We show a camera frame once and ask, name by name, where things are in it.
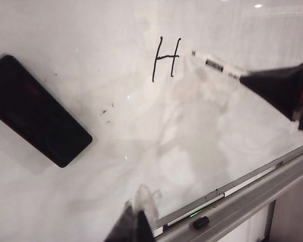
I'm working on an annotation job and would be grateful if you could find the black whiteboard eraser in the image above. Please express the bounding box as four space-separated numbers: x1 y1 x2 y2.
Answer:
0 54 93 169

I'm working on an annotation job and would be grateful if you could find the white whiteboard with aluminium frame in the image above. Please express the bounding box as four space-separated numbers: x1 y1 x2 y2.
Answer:
0 0 303 242

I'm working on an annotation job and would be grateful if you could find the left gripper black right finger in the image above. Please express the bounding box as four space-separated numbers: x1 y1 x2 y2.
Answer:
137 210 157 242

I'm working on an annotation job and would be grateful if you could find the white marker with barcode label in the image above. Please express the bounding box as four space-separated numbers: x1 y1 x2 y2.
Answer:
191 50 248 80

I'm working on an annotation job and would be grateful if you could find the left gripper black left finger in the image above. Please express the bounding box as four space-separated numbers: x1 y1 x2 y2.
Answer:
103 201 140 242

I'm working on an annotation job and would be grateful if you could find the aluminium whiteboard tray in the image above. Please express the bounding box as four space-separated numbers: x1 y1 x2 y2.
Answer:
154 140 303 242

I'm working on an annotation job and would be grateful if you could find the black marker cap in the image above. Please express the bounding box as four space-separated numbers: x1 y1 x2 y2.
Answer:
191 215 210 229

